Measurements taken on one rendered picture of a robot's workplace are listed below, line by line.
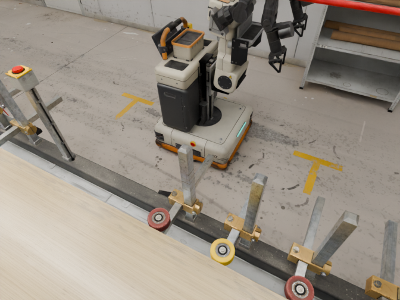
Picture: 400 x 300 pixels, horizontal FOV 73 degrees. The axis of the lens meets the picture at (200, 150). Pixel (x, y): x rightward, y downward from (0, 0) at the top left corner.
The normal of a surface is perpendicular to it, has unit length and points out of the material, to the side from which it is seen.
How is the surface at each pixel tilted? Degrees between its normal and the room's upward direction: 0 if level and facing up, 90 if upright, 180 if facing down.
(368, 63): 90
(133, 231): 0
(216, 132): 0
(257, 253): 0
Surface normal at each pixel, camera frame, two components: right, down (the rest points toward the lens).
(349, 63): -0.48, 0.66
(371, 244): -0.03, -0.67
